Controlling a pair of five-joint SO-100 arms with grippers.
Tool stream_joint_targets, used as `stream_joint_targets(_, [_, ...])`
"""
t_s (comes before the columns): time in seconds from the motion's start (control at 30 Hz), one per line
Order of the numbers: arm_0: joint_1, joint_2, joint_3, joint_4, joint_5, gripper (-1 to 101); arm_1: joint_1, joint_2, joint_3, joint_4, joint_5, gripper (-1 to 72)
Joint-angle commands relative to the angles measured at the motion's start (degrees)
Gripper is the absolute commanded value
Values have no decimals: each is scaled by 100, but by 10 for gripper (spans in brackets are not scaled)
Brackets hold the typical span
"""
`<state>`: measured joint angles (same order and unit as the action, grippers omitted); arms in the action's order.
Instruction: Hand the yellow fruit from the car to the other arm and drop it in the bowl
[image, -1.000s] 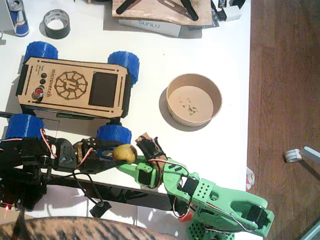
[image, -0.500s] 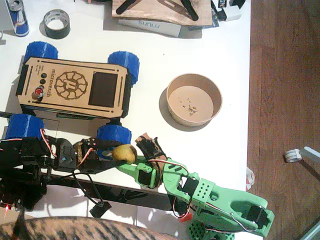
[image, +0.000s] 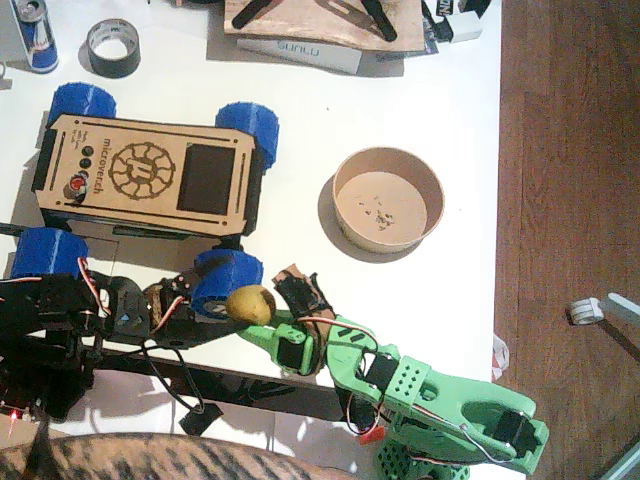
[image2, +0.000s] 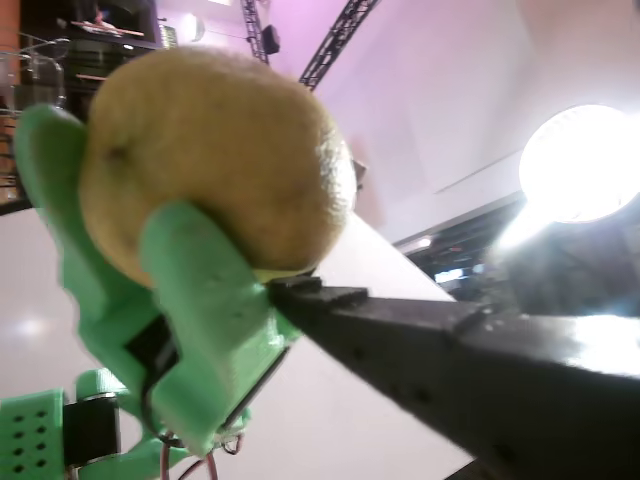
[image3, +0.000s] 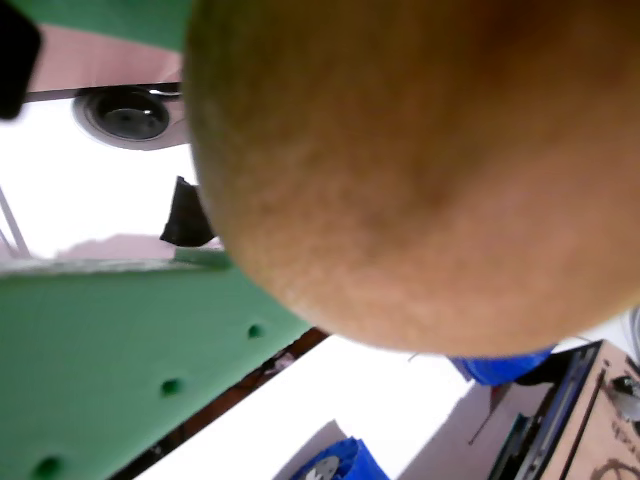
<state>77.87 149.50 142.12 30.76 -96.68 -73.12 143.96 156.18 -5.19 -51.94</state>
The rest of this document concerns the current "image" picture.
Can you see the small yellow-green fruit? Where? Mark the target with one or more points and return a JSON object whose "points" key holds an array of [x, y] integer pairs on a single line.
{"points": [[247, 305]]}

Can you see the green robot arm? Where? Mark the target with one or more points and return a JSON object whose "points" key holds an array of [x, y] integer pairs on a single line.
{"points": [[450, 395]]}

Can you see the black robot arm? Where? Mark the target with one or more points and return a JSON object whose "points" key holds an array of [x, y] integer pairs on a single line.
{"points": [[50, 310]]}

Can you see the brown paper bowl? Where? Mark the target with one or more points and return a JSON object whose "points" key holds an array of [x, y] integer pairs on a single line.
{"points": [[380, 200]]}

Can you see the small black flat piece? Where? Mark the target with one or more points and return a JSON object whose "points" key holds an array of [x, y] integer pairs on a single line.
{"points": [[197, 425]]}

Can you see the black spring clamp red tip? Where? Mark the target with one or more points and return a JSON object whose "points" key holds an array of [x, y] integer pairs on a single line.
{"points": [[372, 436]]}

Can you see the brown striped fabric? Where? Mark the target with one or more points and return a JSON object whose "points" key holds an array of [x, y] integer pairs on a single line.
{"points": [[150, 457]]}

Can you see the wooden rover with blue wheels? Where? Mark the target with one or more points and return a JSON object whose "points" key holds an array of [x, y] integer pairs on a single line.
{"points": [[145, 172]]}

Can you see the white red plastic bag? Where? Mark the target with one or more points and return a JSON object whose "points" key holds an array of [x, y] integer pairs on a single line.
{"points": [[501, 357]]}

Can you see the white SUNLU box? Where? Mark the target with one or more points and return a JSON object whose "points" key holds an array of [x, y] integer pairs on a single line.
{"points": [[300, 55]]}

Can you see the grey metal bar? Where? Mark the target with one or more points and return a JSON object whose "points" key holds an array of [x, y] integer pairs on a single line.
{"points": [[622, 304]]}

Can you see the blue silver energy drink can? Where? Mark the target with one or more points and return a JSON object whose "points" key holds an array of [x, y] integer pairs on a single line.
{"points": [[40, 45]]}

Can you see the brown wooden board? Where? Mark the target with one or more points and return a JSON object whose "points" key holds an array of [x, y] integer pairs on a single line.
{"points": [[310, 25]]}

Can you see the black tripod leg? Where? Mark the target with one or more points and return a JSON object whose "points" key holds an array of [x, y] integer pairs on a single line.
{"points": [[382, 25], [250, 12]]}

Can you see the dark blue flat packet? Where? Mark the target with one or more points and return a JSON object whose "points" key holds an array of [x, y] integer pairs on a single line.
{"points": [[430, 30]]}

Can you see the small white box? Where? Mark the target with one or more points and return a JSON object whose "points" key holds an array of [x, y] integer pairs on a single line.
{"points": [[465, 30]]}

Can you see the black wrist camera on cardboard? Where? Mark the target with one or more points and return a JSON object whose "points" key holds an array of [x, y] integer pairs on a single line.
{"points": [[300, 295]]}

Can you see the long black flat rail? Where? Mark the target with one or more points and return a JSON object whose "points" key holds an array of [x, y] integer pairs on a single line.
{"points": [[280, 395]]}

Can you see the black duct tape roll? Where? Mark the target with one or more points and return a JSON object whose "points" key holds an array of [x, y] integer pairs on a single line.
{"points": [[115, 68]]}

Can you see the grey metal frame edge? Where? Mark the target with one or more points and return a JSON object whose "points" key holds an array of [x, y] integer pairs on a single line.
{"points": [[625, 465]]}

